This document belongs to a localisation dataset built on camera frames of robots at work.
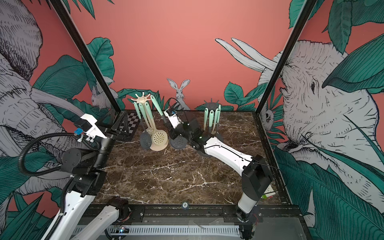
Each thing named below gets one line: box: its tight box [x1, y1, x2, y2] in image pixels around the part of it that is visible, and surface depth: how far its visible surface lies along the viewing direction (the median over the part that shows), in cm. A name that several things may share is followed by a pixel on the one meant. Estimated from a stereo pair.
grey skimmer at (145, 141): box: [134, 102, 152, 150], surface depth 87 cm
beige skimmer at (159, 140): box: [145, 102, 169, 152], surface depth 90 cm
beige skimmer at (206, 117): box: [203, 107, 209, 131], surface depth 71 cm
